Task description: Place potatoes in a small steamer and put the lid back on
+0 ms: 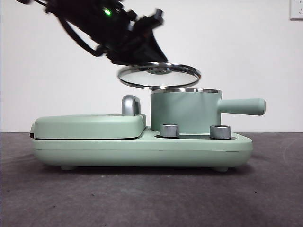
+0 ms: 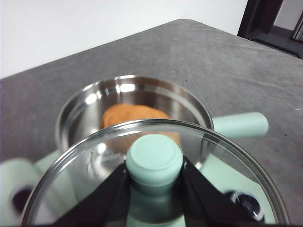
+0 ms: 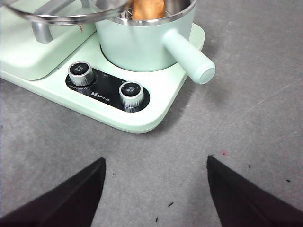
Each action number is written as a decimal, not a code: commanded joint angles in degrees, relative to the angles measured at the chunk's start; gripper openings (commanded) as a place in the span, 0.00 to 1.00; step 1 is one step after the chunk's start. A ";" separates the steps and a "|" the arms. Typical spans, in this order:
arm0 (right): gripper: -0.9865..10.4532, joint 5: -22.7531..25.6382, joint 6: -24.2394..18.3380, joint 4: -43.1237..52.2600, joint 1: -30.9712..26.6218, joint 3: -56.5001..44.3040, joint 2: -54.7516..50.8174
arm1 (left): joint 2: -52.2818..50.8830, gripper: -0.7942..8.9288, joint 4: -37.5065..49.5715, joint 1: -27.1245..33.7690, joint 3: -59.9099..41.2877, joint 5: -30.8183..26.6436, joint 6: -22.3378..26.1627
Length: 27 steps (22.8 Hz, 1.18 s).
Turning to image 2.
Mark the black metal frame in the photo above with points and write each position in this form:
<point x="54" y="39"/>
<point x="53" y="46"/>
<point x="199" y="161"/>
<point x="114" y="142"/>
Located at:
<point x="255" y="26"/>

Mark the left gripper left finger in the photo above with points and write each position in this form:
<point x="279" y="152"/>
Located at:
<point x="104" y="208"/>

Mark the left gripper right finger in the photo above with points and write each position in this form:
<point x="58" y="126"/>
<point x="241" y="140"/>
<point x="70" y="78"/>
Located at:
<point x="208" y="208"/>

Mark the glass lid with green knob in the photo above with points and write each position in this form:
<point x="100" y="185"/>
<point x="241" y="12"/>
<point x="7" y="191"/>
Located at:
<point x="154" y="156"/>

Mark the mint green breakfast machine base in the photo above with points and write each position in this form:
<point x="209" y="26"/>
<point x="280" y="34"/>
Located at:
<point x="236" y="182"/>

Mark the brown potato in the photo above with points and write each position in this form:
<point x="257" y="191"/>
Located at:
<point x="132" y="113"/>

